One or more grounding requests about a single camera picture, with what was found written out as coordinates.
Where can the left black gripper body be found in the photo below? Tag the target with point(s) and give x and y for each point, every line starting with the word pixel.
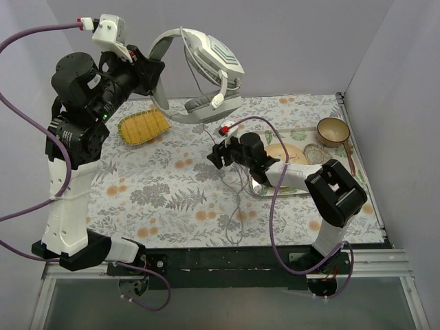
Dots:
pixel 148 73

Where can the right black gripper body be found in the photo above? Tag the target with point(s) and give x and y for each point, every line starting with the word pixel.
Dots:
pixel 222 155

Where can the white grey gaming headphones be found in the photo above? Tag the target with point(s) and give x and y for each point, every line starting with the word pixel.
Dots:
pixel 213 60

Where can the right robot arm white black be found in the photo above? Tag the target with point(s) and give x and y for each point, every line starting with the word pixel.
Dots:
pixel 336 194

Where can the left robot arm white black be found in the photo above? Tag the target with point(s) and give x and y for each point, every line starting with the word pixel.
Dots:
pixel 88 94

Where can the yellow woven bamboo tray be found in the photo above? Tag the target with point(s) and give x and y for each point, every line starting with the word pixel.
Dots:
pixel 142 127

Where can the beige bird plate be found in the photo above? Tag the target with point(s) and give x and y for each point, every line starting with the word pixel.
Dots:
pixel 290 153

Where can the floral table mat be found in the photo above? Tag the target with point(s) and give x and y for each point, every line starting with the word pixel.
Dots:
pixel 166 194

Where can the speckled oval plate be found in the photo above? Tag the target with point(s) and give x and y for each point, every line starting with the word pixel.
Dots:
pixel 316 154

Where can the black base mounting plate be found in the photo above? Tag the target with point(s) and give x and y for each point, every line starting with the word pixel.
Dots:
pixel 224 267

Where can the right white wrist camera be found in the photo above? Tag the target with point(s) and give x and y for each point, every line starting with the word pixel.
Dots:
pixel 228 130

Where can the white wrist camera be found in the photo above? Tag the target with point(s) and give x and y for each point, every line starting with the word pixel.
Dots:
pixel 111 35
pixel 228 130

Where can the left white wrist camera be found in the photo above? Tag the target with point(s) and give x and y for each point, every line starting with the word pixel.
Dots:
pixel 111 35

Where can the brown bowl with handle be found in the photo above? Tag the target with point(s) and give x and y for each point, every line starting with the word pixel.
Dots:
pixel 333 132

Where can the aluminium frame rail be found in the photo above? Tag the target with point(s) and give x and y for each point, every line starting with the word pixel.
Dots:
pixel 386 263

